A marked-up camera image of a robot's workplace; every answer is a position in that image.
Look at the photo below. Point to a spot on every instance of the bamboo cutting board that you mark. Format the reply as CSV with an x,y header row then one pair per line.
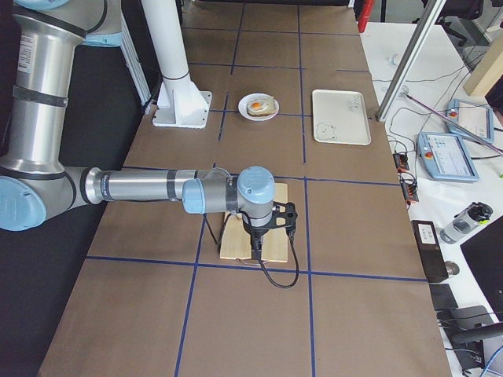
x,y
236,244

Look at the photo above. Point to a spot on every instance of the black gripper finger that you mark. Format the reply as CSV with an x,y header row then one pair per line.
x,y
256,248

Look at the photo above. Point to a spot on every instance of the near orange connector board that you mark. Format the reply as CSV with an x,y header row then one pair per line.
x,y
409,190

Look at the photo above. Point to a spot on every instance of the bottom bread slice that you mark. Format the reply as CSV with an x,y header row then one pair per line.
x,y
270,111

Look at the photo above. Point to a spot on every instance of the aluminium frame post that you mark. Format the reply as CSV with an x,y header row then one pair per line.
x,y
426,22

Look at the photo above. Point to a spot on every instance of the black monitor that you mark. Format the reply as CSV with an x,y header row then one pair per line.
x,y
483,254

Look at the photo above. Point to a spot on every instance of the white mounting pole with base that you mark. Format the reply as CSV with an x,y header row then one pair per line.
x,y
180,103

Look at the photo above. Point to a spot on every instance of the orange connector board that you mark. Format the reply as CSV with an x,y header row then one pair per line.
x,y
401,161
409,190

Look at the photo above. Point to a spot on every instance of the far orange connector board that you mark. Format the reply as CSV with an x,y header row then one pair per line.
x,y
401,161

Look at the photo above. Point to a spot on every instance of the near blue teach pendant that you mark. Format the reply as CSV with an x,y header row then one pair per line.
x,y
445,157

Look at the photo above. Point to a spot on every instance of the grey water bottle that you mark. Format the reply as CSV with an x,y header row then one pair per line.
x,y
474,215

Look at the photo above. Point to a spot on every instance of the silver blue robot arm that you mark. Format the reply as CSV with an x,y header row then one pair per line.
x,y
36,187

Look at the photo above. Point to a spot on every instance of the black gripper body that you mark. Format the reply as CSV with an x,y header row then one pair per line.
x,y
257,231

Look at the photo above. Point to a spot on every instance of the cream bear tray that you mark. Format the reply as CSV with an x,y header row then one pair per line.
x,y
339,117

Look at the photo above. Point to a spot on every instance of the far blue teach pendant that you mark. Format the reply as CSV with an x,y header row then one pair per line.
x,y
476,118

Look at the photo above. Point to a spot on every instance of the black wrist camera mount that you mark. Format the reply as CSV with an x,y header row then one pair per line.
x,y
283,216

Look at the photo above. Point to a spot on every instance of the black box with label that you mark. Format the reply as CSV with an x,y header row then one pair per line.
x,y
429,251

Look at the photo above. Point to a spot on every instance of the fried egg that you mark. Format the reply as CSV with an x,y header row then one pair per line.
x,y
257,106

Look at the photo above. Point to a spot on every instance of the blue teach pendant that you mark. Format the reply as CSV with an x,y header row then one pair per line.
x,y
445,157
476,118

